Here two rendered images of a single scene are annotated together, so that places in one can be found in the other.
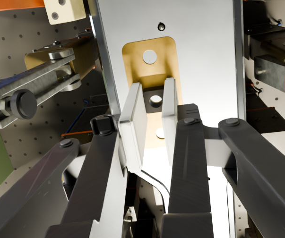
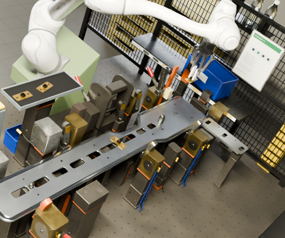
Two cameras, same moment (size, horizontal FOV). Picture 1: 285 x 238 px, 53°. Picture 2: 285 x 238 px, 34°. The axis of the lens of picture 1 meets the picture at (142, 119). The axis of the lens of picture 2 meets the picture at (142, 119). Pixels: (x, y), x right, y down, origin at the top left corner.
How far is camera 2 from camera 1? 240 cm
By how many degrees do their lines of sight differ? 72
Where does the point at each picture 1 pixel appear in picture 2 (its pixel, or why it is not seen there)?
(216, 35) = (185, 123)
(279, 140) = (177, 147)
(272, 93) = (166, 195)
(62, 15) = (169, 89)
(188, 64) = (175, 120)
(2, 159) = (58, 108)
